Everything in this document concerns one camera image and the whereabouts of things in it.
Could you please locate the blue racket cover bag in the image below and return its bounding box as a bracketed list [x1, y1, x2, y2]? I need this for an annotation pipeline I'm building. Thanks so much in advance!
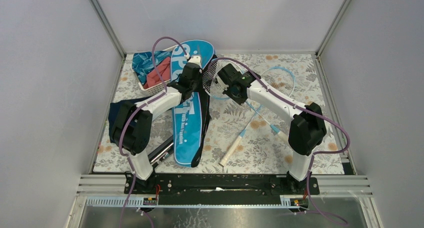
[170, 39, 217, 168]

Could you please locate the black shuttlecock tube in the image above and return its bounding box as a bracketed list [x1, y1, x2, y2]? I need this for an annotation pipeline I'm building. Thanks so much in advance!
[148, 138, 174, 165]

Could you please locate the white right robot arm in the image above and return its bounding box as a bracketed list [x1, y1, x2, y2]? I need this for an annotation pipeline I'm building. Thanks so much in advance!
[212, 63, 327, 194]

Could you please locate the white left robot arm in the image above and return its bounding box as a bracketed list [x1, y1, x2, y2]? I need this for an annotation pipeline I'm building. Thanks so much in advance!
[109, 56, 203, 194]

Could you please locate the white perforated plastic basket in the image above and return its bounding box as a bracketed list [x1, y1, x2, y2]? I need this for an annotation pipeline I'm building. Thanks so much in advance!
[131, 45, 176, 96]

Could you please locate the salmon pink towel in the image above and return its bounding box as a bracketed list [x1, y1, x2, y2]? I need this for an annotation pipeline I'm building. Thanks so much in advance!
[143, 57, 171, 89]

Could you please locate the teal leaf-patterned cloth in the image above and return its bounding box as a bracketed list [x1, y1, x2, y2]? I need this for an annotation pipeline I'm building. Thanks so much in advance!
[132, 50, 172, 85]

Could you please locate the navy blue cloth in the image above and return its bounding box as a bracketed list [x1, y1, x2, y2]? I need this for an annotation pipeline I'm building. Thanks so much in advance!
[108, 96, 151, 144]

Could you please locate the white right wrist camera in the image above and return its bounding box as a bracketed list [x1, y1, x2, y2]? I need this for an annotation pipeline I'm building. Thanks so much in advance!
[214, 75, 228, 90]

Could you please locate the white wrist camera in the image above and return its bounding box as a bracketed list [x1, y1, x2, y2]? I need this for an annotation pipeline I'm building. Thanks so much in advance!
[214, 75, 228, 90]
[187, 55, 202, 68]

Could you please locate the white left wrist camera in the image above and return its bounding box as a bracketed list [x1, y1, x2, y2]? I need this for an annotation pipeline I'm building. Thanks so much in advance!
[187, 55, 202, 68]

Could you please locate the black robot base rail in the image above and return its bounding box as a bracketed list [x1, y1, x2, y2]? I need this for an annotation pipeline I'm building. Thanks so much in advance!
[123, 172, 320, 206]

